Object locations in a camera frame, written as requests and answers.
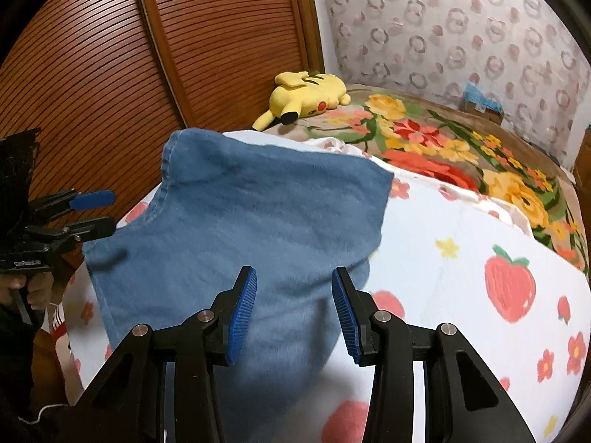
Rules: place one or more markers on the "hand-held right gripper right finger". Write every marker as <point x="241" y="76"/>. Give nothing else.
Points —
<point x="346" y="314"/>

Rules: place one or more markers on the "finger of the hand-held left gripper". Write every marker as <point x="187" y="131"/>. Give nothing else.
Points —
<point x="94" y="199"/>
<point x="97" y="228"/>

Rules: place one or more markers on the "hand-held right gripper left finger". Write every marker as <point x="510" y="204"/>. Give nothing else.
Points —
<point x="242" y="314"/>

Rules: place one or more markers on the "blue denim pants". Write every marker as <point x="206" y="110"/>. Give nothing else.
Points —
<point x="231" y="221"/>

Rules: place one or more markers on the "person's left forearm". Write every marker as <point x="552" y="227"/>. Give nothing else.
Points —
<point x="16" y="355"/>

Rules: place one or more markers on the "person's left hand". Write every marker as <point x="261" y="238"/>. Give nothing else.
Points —
<point x="37" y="288"/>

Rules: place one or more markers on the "red white striped cloth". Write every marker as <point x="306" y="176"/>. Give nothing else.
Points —
<point x="57" y="325"/>

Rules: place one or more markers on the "louvered wooden wardrobe door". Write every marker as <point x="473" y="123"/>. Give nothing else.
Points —
<point x="221" y="32"/>
<point x="92" y="78"/>

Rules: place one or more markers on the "white fruit print quilt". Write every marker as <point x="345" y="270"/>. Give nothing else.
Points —
<point x="461" y="263"/>

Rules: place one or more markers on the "floral blanket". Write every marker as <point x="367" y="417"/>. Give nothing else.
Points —
<point x="461" y="147"/>

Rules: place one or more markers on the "yellow plush toy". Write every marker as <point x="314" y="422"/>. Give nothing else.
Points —
<point x="304" y="94"/>

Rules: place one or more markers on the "cardboard box with blue packs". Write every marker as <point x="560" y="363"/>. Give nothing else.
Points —
<point x="482" y="106"/>

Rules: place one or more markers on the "wooden wardrobe side panel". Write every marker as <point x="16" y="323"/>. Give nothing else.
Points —
<point x="314" y="18"/>

